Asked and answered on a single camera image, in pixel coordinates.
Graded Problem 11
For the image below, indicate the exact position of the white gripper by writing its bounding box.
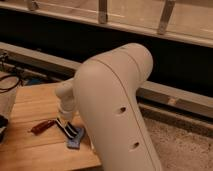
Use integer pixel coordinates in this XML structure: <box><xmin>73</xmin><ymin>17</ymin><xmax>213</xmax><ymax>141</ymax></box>
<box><xmin>55</xmin><ymin>78</ymin><xmax>78</xmax><ymax>138</ymax></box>

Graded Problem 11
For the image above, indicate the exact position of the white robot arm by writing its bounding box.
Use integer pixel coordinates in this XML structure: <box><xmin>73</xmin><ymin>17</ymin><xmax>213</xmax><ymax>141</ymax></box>
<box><xmin>56</xmin><ymin>43</ymin><xmax>163</xmax><ymax>171</ymax></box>

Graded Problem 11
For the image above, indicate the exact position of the black object at left edge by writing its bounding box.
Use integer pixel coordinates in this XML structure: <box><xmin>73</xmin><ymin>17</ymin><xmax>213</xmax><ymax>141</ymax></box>
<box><xmin>0</xmin><ymin>115</ymin><xmax>8</xmax><ymax>143</ymax></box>

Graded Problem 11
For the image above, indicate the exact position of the black cable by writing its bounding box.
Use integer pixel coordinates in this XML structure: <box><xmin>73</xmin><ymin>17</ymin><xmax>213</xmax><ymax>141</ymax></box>
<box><xmin>0</xmin><ymin>66</ymin><xmax>25</xmax><ymax>94</ymax></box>

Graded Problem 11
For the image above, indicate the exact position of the metal bracket middle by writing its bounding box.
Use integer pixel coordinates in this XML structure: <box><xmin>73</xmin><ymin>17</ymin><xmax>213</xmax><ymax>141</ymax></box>
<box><xmin>98</xmin><ymin>0</ymin><xmax>108</xmax><ymax>24</ymax></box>

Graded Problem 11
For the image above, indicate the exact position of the metal bracket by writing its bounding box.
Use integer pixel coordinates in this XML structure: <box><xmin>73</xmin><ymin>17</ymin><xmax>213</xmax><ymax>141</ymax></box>
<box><xmin>157</xmin><ymin>0</ymin><xmax>176</xmax><ymax>35</ymax></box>
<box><xmin>98</xmin><ymin>0</ymin><xmax>108</xmax><ymax>24</ymax></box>

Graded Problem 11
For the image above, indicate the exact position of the metal bracket right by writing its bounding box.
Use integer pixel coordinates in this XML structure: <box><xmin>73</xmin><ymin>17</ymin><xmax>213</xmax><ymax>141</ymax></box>
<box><xmin>157</xmin><ymin>0</ymin><xmax>176</xmax><ymax>35</ymax></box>

